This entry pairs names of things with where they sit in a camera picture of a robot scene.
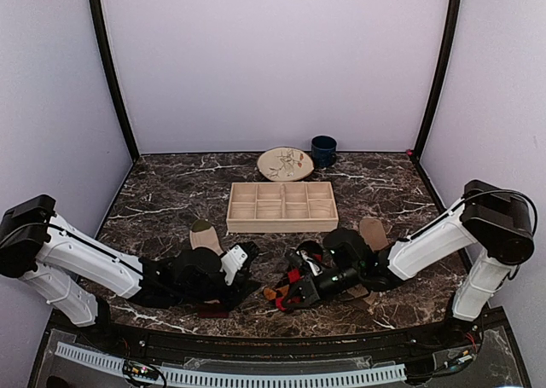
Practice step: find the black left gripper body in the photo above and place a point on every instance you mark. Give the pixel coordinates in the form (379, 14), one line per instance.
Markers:
(190, 298)

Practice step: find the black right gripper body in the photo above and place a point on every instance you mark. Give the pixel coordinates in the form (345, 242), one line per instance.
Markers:
(348, 277)

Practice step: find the black argyle sock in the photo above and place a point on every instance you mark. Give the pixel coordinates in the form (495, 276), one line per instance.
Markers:
(294, 277)

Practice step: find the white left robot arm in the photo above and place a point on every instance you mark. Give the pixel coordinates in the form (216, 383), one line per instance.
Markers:
(40, 248)

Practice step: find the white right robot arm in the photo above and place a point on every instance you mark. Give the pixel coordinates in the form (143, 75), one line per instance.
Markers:
(502, 222)

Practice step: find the beige striped sock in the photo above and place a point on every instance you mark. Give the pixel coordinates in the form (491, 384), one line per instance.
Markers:
(207, 251)

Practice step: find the tan plain sock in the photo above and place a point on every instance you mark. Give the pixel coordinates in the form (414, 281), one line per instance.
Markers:
(374, 234)

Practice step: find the wooden compartment tray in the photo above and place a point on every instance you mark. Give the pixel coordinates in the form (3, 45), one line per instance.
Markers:
(281, 208)

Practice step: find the patterned ceramic plate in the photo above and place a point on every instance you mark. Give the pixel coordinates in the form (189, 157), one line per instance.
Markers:
(285, 164)

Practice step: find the dark blue mug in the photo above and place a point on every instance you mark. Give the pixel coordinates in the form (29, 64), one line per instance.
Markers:
(323, 151)

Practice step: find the white slotted cable duct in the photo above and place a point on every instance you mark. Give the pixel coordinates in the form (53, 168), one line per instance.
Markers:
(163, 376)

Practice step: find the left black corner post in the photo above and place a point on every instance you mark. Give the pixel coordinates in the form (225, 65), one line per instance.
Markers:
(105, 52)

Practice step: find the black corner post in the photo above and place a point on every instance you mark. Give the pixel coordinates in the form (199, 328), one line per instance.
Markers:
(445, 49)
(105, 52)

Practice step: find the right black corner post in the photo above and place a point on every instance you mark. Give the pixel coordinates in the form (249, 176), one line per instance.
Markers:
(445, 49)

